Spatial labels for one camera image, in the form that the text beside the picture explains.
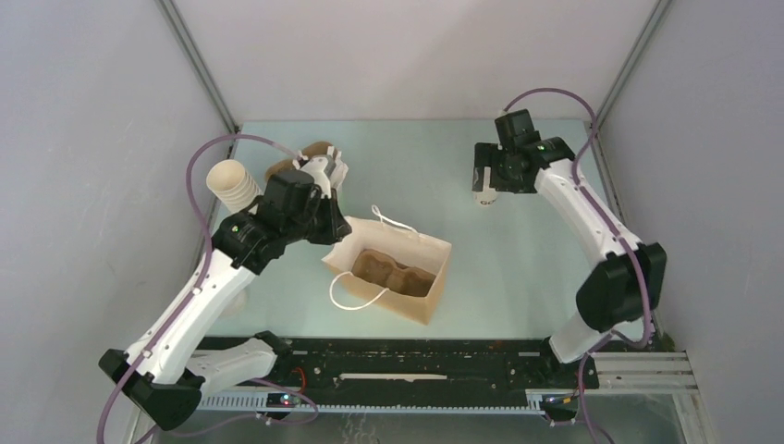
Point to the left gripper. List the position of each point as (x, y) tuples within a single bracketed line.
[(337, 228)]

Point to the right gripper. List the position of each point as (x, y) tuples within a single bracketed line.
[(489, 154)]

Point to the single paper cup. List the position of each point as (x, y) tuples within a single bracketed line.
[(483, 193)]

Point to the brown paper bag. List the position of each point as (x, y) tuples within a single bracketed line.
[(405, 244)]

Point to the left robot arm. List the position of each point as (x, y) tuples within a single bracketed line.
[(159, 372)]

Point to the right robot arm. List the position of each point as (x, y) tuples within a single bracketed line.
[(625, 283)]

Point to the stack of paper cups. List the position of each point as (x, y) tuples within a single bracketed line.
[(233, 185)]

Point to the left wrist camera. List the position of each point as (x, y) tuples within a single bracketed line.
[(319, 168)]

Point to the black front rail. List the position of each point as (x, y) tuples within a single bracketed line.
[(474, 376)]

